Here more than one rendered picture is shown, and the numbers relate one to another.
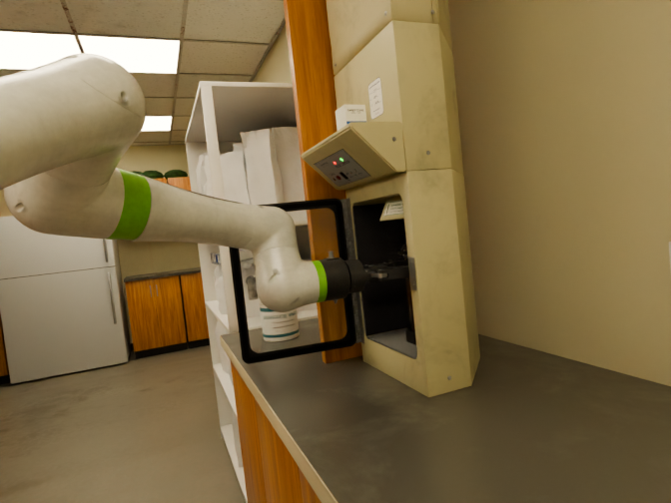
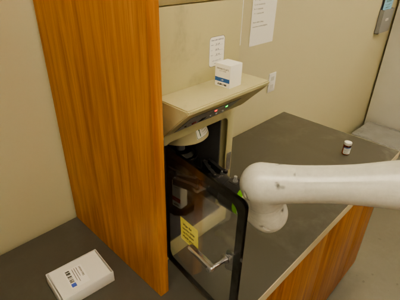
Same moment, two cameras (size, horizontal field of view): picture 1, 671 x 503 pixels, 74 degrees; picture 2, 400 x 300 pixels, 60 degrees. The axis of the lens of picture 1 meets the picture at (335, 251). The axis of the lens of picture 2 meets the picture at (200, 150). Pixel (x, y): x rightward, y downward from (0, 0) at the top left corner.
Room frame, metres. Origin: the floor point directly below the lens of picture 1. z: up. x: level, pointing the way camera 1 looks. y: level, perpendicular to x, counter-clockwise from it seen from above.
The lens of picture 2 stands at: (1.43, 0.71, 1.82)
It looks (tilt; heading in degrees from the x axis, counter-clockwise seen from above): 30 degrees down; 245
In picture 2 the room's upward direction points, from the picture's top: 2 degrees clockwise
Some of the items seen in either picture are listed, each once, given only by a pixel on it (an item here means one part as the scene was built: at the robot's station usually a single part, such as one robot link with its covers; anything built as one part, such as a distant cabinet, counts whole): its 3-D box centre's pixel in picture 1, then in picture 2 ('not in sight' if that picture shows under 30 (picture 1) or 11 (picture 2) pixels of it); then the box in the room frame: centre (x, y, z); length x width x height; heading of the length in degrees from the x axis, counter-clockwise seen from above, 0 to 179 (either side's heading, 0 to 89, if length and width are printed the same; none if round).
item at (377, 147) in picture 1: (346, 161); (215, 106); (1.04, -0.05, 1.46); 0.32 x 0.11 x 0.10; 22
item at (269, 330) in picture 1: (293, 278); (197, 235); (1.16, 0.12, 1.19); 0.30 x 0.01 x 0.40; 104
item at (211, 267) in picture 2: not in sight; (207, 255); (1.17, 0.20, 1.20); 0.10 x 0.05 x 0.03; 104
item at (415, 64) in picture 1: (420, 213); (171, 129); (1.10, -0.22, 1.33); 0.32 x 0.25 x 0.77; 22
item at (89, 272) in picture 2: not in sight; (80, 277); (1.45, -0.07, 0.96); 0.16 x 0.12 x 0.04; 17
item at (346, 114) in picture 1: (350, 121); (228, 73); (0.99, -0.06, 1.54); 0.05 x 0.05 x 0.06; 23
